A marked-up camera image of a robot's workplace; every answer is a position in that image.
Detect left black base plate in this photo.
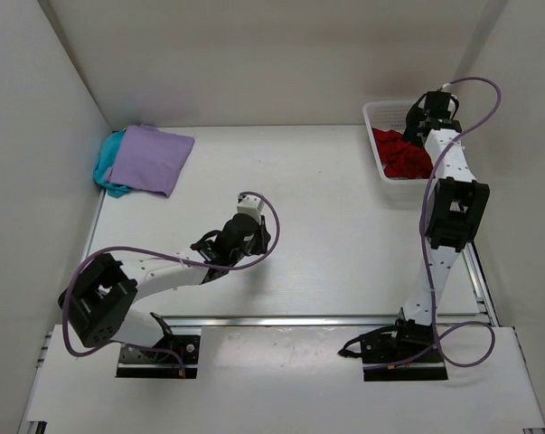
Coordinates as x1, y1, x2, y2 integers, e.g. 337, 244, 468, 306
116, 329, 202, 380

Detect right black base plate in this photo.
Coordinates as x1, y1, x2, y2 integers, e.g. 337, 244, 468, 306
361, 332, 448, 382

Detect white plastic basket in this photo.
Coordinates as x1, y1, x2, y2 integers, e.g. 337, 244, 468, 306
362, 99, 427, 197

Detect lavender t-shirt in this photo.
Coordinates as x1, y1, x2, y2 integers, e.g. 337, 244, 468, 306
108, 125, 195, 198

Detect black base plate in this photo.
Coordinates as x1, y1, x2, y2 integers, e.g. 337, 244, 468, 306
116, 329, 202, 380
361, 332, 448, 382

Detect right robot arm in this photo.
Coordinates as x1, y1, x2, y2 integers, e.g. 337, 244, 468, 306
338, 89, 490, 370

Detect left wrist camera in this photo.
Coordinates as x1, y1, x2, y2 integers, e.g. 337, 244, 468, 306
237, 193, 264, 224

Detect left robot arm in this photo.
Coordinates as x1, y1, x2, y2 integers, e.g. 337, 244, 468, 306
58, 212, 279, 363

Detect red garment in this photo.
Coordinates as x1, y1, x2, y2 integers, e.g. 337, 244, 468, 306
371, 128, 433, 179

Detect teal t-shirt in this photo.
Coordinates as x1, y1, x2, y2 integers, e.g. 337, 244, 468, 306
92, 131, 132, 198

